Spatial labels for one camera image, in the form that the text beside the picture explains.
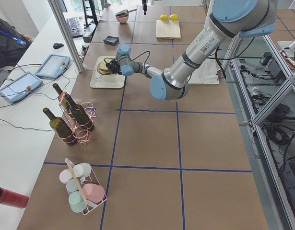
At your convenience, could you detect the white cup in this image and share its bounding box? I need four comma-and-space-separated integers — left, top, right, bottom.
72, 162, 92, 178

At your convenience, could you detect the white plate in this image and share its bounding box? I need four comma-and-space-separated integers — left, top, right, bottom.
97, 60, 112, 75

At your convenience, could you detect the copper wire bottle rack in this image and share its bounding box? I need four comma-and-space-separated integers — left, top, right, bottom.
59, 92, 96, 145

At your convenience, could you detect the aluminium frame post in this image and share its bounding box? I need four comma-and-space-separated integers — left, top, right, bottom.
48, 0, 84, 73

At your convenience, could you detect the green wine bottle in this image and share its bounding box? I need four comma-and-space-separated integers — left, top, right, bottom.
65, 93, 94, 131
52, 83, 70, 113
43, 107, 77, 146

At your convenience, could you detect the person in black jacket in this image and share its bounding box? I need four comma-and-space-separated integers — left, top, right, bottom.
0, 18, 33, 68

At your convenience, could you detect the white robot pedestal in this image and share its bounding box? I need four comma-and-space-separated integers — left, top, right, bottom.
187, 0, 231, 84

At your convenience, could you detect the yellow lemon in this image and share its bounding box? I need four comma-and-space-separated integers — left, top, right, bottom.
160, 14, 169, 21
169, 14, 178, 21

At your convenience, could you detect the left yellow lemon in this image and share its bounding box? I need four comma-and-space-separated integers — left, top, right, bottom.
160, 14, 169, 21

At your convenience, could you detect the black cable bundle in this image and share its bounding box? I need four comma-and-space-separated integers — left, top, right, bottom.
243, 64, 295, 173

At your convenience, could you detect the white wire cup rack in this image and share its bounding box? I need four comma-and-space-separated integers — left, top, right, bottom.
59, 158, 107, 215

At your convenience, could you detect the aluminium side frame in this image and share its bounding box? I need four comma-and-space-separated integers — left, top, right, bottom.
227, 36, 295, 230

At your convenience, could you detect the red cylinder bottle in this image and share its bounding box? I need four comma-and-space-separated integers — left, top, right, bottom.
0, 187, 29, 208

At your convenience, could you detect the far blue tablet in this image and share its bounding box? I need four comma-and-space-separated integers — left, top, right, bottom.
35, 54, 71, 79

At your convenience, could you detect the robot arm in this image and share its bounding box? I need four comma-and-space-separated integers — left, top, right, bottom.
105, 0, 278, 100

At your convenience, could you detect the right yellow lemon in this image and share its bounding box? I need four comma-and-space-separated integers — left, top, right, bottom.
169, 14, 178, 21

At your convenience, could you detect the grey folded cloth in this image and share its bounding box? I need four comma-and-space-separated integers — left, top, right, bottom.
103, 35, 119, 46

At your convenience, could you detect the black keyboard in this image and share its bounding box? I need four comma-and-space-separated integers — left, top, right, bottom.
66, 17, 84, 38

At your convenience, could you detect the cream bear tray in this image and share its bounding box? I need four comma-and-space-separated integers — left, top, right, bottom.
90, 56, 125, 89

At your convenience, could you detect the front green wine bottle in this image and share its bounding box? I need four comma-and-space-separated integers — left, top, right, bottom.
43, 107, 77, 146

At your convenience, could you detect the pink bowl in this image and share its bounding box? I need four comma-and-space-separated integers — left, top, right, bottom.
116, 15, 129, 24

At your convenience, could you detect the back green wine bottle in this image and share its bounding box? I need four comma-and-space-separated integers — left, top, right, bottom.
52, 83, 70, 113

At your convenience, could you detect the steel scoop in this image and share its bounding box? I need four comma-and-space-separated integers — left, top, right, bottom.
115, 9, 137, 17

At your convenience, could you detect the wooden rack handle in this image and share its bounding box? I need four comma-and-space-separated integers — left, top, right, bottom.
65, 158, 88, 205

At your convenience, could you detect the grey-blue cup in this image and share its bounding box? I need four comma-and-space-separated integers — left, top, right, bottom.
66, 179, 78, 195

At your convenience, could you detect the mint green cup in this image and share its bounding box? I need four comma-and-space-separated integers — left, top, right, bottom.
68, 191, 87, 213

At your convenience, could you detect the middle green wine bottle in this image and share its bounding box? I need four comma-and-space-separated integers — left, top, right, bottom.
65, 93, 94, 131

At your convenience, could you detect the pink cup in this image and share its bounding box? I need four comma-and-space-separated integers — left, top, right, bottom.
83, 184, 105, 203

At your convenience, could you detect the near blue tablet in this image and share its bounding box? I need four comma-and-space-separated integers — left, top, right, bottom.
0, 72, 43, 104

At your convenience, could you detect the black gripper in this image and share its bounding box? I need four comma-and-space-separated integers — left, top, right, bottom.
142, 0, 147, 15
104, 58, 121, 74

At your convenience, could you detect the blue tablet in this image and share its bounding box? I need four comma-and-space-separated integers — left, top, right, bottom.
35, 54, 71, 79
0, 72, 43, 104

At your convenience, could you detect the lilac cup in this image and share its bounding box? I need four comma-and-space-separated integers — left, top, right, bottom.
59, 169, 73, 184

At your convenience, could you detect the wooden cutting board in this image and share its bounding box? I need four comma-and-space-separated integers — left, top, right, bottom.
156, 20, 181, 39

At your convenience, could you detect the black computer mouse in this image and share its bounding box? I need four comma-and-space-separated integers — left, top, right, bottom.
53, 43, 64, 49

